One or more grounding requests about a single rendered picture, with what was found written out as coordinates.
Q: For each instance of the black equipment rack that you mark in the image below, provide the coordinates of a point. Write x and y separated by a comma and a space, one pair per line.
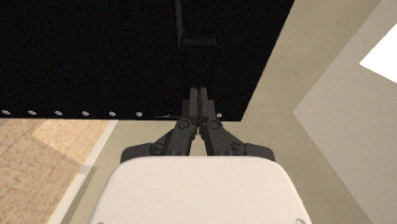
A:
66, 59

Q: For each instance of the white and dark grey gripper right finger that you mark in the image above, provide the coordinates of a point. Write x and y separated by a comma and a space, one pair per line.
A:
218, 141

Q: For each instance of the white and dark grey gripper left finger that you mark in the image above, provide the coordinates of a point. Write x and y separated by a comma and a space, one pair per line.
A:
178, 141

